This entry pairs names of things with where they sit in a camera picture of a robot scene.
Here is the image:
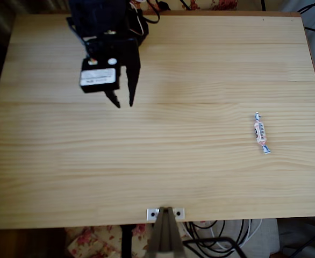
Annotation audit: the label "pink white candy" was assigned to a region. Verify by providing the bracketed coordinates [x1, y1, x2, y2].
[253, 112, 271, 156]

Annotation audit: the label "floral patterned cloth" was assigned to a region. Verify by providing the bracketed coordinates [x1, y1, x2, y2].
[144, 0, 239, 11]
[65, 225, 158, 258]

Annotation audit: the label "black camera box white label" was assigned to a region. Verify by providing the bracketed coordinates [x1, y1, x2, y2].
[78, 56, 120, 94]

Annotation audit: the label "white red servo wires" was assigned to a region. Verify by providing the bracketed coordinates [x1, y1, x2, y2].
[127, 0, 147, 36]

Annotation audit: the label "black power cable with plug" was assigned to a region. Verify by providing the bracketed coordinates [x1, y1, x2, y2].
[146, 0, 171, 25]

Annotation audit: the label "silver metal mounting bracket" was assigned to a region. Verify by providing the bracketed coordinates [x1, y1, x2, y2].
[146, 207, 185, 221]

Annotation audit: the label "black table leg post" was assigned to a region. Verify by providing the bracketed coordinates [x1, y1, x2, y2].
[120, 225, 133, 258]

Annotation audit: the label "metal clamp bracket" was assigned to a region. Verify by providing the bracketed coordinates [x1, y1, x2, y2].
[145, 206, 187, 258]

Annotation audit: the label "white cable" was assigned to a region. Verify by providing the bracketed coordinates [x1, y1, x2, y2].
[180, 219, 263, 250]

